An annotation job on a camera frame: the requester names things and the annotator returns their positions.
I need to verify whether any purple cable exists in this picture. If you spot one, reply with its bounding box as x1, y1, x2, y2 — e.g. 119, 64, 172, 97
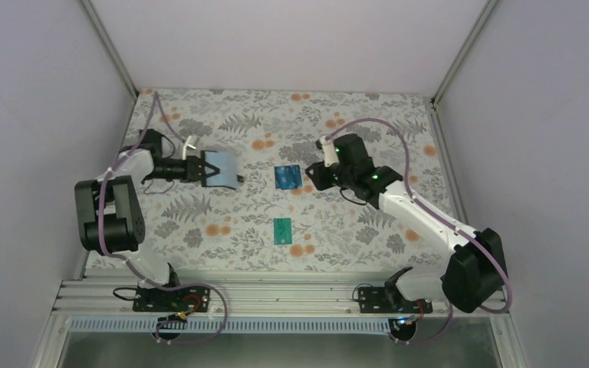
96, 90, 229, 347
324, 117, 514, 347

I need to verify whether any green credit card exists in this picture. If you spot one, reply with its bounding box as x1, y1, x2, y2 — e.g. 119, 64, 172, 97
273, 218, 293, 246

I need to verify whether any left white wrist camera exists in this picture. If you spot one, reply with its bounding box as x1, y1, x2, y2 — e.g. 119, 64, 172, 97
181, 135, 198, 160

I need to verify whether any aluminium rail frame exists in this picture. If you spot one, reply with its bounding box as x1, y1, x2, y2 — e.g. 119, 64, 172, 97
52, 269, 390, 317

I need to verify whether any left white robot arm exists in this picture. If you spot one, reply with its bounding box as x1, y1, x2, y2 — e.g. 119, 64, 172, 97
74, 129, 235, 311

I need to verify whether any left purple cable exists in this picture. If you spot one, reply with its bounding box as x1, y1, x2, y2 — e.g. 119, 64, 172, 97
96, 90, 229, 347

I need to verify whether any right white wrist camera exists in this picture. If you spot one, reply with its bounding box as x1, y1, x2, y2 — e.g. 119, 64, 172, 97
316, 136, 339, 167

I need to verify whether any floral table mat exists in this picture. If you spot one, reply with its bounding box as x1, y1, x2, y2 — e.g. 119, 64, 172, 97
125, 89, 451, 272

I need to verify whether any blue credit card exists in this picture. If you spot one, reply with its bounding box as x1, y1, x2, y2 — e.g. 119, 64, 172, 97
275, 165, 302, 190

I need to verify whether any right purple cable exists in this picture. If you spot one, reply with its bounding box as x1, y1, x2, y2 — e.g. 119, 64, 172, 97
324, 117, 514, 347

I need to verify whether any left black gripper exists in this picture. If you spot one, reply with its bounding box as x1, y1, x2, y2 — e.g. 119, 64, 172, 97
144, 155, 219, 182

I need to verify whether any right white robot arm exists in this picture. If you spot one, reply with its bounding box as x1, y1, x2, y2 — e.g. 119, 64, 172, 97
306, 133, 508, 313

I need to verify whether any white slotted cable duct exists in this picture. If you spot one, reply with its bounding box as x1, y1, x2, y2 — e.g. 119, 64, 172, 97
67, 316, 390, 335

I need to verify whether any black leather card holder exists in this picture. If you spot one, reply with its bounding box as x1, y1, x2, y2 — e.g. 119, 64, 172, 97
202, 150, 245, 190

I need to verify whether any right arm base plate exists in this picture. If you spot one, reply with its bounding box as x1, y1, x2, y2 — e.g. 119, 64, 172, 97
351, 283, 433, 314

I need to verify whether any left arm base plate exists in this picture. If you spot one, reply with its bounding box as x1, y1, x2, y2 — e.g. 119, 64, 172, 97
132, 286, 211, 314

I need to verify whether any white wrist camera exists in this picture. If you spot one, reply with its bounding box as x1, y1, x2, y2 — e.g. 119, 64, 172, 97
316, 136, 339, 167
181, 135, 198, 160

